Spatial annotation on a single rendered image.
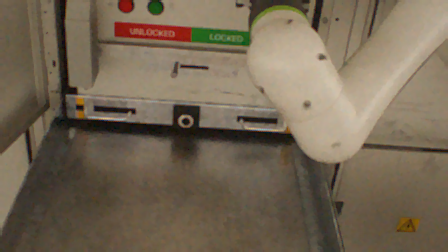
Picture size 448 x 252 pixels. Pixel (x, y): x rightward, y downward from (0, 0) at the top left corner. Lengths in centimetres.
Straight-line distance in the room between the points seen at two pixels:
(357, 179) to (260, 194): 41
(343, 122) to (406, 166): 71
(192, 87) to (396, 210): 68
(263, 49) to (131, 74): 54
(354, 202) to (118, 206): 69
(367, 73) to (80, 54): 55
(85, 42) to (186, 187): 34
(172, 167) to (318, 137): 46
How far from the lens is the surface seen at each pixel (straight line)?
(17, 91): 129
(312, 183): 116
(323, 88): 73
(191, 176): 113
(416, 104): 136
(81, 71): 110
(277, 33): 72
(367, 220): 156
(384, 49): 84
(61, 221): 104
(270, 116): 124
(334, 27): 124
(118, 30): 117
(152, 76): 120
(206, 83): 120
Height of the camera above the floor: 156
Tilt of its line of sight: 33 degrees down
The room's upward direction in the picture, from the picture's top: 6 degrees clockwise
